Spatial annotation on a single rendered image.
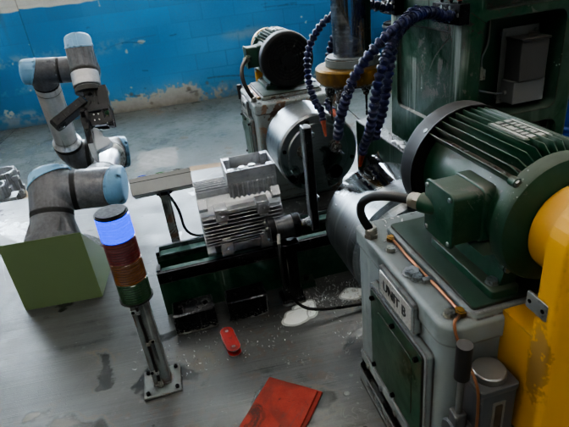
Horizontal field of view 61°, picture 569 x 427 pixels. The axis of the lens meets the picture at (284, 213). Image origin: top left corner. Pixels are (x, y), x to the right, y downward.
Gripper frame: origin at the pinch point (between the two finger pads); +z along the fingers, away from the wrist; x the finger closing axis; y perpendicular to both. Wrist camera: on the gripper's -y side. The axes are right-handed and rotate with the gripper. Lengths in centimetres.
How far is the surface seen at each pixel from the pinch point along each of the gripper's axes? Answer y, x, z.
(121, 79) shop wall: -32, 492, -205
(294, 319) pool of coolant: 42, -24, 53
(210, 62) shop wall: 83, 481, -204
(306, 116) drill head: 61, -5, 0
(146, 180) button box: 12.9, -3.1, 9.6
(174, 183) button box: 20.1, -3.1, 11.8
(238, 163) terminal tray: 37.2, -18.4, 12.1
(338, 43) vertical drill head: 64, -37, -7
